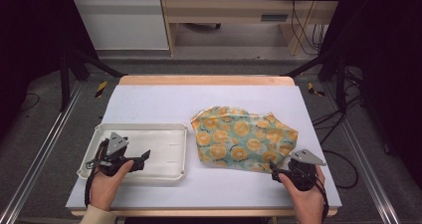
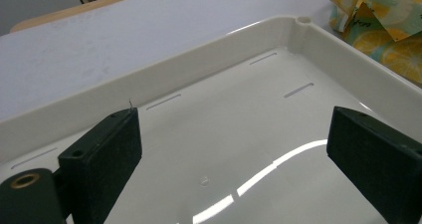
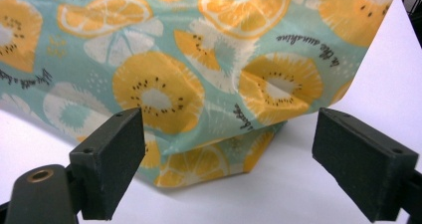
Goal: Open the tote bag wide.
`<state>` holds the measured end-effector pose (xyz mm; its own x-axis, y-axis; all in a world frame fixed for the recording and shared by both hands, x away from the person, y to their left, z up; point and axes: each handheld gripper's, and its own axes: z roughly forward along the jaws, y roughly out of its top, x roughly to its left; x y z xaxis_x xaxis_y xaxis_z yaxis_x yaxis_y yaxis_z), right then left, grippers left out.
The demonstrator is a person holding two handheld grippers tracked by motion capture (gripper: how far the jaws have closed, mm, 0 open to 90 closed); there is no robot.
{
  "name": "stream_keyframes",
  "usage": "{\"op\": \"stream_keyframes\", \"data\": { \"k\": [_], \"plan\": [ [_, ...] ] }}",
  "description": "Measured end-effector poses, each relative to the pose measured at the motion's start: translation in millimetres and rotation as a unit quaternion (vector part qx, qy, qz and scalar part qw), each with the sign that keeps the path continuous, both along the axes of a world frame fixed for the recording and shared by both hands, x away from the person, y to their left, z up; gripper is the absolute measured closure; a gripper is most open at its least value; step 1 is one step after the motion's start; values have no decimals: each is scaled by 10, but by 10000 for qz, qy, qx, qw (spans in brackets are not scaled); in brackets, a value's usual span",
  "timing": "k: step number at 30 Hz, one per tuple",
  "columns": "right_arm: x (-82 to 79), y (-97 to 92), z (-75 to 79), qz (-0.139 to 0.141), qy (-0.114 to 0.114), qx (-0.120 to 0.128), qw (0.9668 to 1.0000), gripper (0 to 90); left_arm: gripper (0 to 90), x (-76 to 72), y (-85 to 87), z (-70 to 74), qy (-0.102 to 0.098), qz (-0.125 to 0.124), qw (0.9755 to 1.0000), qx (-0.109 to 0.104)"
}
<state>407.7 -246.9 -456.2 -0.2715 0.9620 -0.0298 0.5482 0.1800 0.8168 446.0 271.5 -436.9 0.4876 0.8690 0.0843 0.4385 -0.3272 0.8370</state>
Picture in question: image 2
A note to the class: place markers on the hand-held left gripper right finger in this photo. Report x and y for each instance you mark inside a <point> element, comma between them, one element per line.
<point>378,164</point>

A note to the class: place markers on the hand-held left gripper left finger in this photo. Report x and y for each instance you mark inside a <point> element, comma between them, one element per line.
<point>99,164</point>

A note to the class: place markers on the lemon print cloth bag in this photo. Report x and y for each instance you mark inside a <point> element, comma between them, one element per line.
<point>398,51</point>

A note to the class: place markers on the white plastic tray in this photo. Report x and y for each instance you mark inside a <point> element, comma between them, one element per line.
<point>232,117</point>

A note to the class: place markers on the white table cover sheet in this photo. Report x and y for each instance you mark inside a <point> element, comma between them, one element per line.
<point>99,51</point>

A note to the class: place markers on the wooden table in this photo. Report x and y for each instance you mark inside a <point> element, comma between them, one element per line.
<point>49,18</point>

